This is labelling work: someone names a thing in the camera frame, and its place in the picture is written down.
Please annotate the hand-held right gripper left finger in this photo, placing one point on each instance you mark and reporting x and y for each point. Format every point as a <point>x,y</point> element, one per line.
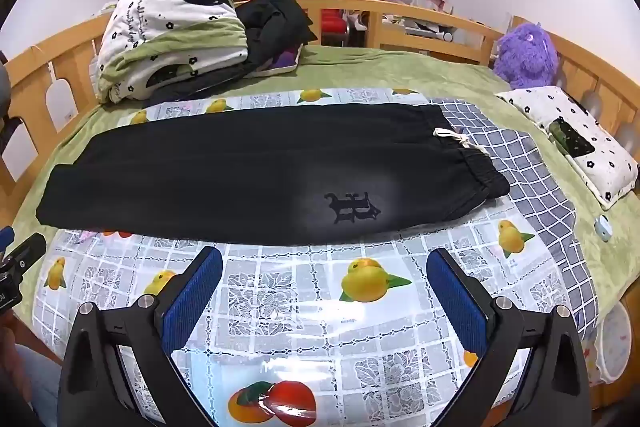
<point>192,302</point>

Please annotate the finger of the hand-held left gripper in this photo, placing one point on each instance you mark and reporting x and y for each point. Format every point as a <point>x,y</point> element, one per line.
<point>27,252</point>
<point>5,238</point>

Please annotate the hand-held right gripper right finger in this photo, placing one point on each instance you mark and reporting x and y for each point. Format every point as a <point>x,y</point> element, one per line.
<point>457,302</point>

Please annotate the black pants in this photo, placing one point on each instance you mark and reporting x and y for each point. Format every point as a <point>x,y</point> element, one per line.
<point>250,167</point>

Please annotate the person's leg in jeans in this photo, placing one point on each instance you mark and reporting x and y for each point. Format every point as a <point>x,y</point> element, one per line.
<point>40,382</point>

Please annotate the fruit print plastic tablecloth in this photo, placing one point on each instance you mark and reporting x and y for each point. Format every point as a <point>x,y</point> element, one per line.
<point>300,307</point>

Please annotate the grey checked cloth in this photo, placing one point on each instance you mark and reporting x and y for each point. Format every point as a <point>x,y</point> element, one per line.
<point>530,177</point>

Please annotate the grey cloth bundle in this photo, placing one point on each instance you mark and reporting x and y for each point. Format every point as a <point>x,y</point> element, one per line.
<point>3,82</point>

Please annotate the white plastic basin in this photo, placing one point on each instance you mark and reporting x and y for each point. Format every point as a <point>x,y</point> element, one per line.
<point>615,342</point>

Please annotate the white floral pillow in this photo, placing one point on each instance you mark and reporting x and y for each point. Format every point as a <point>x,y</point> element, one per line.
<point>595,142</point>

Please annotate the green bed blanket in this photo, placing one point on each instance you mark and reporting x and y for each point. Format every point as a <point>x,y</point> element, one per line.
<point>400,67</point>

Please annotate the purple plush toy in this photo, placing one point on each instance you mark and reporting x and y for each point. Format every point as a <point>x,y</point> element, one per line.
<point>527,54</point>

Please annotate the purple white cloth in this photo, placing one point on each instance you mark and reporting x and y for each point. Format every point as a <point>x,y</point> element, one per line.
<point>282,61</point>

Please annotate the folded white floral quilt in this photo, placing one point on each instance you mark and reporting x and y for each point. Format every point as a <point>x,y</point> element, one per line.
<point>165,17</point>

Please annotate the white grey clutter pile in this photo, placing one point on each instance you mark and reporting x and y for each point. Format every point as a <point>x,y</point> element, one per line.
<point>430,14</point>

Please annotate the black clothing pile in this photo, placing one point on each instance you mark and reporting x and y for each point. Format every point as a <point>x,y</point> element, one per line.
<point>280,22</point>

